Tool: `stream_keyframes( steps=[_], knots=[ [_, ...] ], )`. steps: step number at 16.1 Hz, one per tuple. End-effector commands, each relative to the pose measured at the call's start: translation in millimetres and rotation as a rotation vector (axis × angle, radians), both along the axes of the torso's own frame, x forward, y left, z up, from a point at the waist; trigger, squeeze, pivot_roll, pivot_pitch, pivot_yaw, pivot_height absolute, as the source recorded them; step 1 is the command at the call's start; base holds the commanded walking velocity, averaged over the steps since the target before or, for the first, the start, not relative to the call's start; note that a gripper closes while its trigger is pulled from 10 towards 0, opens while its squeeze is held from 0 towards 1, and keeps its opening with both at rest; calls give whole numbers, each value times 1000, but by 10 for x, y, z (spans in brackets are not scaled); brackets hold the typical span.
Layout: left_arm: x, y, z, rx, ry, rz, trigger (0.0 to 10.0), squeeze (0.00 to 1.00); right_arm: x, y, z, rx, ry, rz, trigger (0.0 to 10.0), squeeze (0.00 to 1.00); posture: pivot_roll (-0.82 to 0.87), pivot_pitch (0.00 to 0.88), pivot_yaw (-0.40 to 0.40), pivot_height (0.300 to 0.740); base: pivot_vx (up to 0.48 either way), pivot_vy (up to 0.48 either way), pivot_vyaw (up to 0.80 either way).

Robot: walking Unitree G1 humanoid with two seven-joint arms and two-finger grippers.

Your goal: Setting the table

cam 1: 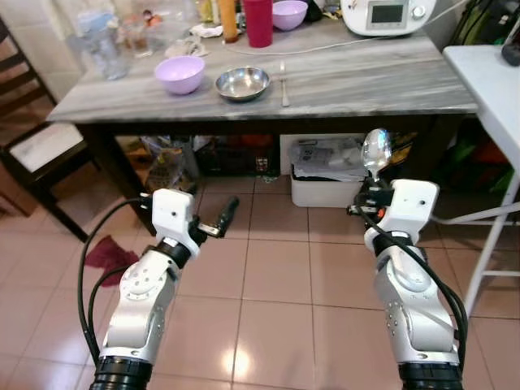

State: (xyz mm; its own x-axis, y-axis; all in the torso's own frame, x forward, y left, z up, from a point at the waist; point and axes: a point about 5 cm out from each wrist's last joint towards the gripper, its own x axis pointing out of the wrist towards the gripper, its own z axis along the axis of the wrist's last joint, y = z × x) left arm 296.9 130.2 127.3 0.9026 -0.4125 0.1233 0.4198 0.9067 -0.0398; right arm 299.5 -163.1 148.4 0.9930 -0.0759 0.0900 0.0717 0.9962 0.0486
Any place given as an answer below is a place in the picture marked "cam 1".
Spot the white storage box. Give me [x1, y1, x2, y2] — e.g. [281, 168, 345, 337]
[279, 133, 384, 209]

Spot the clear plastic bottle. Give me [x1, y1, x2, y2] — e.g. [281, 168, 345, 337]
[76, 9, 132, 81]

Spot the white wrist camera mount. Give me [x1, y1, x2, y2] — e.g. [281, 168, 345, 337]
[151, 188, 201, 246]
[383, 180, 440, 246]

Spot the clear glass jar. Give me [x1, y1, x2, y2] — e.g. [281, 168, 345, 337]
[122, 15, 157, 59]

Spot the crumpled white tissue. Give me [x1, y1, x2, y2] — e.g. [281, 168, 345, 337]
[189, 22, 225, 41]

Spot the stainless steel bowl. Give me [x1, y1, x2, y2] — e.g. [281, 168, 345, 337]
[214, 66, 271, 103]

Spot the lilac plastic bowl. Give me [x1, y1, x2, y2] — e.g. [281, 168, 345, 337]
[154, 55, 206, 96]
[271, 0, 310, 33]

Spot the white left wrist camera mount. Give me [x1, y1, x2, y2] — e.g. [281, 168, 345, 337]
[151, 188, 201, 246]

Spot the patterned plastic bag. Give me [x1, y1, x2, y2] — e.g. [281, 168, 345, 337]
[141, 136, 197, 193]

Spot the black handheld device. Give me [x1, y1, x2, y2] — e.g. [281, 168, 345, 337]
[500, 39, 520, 67]

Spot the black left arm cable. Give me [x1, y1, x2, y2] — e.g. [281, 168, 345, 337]
[76, 197, 155, 368]

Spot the black plastic crate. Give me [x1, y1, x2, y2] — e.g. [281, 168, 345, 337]
[195, 134, 279, 177]

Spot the dark red cloth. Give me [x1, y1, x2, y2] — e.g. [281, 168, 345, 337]
[83, 235, 140, 288]

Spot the white kitchen appliance with display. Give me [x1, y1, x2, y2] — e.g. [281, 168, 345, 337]
[340, 0, 439, 38]

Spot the orange bottle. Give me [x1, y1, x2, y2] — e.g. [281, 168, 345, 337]
[217, 0, 240, 44]

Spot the green black backpack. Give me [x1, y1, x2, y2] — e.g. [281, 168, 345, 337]
[449, 0, 520, 47]

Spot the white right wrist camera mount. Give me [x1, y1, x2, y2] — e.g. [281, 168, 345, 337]
[383, 180, 440, 246]

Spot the white folding table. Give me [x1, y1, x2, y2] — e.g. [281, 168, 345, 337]
[429, 44, 520, 327]

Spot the dark table with marble top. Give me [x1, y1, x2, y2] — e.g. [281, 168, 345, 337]
[46, 18, 481, 238]

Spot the dark wooden chair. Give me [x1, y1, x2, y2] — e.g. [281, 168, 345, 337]
[0, 16, 92, 242]

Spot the red plastic cup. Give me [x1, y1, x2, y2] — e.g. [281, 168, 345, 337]
[241, 0, 275, 49]

